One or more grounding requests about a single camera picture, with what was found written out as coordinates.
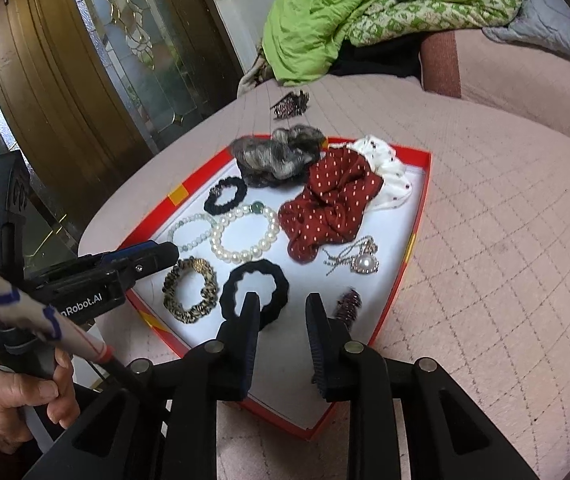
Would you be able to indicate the white paper-wrapped rod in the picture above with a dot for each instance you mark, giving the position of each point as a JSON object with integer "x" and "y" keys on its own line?
{"x": 15, "y": 295}

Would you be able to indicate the pink quilted bed cover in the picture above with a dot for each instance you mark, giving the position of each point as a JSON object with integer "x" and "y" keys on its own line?
{"x": 490, "y": 260}

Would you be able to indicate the grey furry scrunchie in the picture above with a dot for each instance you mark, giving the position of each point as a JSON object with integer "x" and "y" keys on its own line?
{"x": 270, "y": 157}

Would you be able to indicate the green and white patterned quilt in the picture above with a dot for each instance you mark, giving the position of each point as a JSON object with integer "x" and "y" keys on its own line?
{"x": 440, "y": 15}

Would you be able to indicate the red polka-dot scrunchie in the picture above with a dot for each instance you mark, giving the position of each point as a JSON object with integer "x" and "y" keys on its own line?
{"x": 335, "y": 200}

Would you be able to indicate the rhinestone pearl brooch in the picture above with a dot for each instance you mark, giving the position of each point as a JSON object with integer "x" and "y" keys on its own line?
{"x": 365, "y": 262}

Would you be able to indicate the wooden door with glass pane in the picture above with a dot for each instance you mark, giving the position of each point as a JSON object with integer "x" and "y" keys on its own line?
{"x": 65, "y": 85}

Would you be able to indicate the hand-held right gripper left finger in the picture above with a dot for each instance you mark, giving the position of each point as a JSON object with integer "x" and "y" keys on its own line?
{"x": 251, "y": 340}

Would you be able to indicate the person's left hand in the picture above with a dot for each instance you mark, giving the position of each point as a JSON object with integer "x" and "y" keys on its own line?
{"x": 10, "y": 405}

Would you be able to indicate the red tray with white inside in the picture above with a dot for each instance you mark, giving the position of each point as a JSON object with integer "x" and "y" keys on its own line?
{"x": 410, "y": 185}

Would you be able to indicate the dark beaded hair clip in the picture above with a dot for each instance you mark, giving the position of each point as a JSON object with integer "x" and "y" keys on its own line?
{"x": 290, "y": 105}

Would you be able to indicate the leopard print scrunchie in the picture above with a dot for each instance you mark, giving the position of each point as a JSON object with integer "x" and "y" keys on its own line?
{"x": 207, "y": 285}

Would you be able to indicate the bright green quilt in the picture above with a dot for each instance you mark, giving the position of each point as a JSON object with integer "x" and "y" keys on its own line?
{"x": 325, "y": 20}

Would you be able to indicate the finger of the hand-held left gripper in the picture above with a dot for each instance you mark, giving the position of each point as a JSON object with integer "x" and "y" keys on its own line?
{"x": 157, "y": 260}

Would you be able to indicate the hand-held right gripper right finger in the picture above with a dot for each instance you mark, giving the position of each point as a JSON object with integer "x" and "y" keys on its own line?
{"x": 315, "y": 345}

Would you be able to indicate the dark red hair clip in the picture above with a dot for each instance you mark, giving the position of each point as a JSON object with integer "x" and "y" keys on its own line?
{"x": 347, "y": 305}

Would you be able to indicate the white dotted scrunchie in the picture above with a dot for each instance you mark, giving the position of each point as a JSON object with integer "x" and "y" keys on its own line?
{"x": 390, "y": 180}

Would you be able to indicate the black cloth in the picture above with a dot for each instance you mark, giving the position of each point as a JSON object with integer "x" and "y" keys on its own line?
{"x": 380, "y": 60}

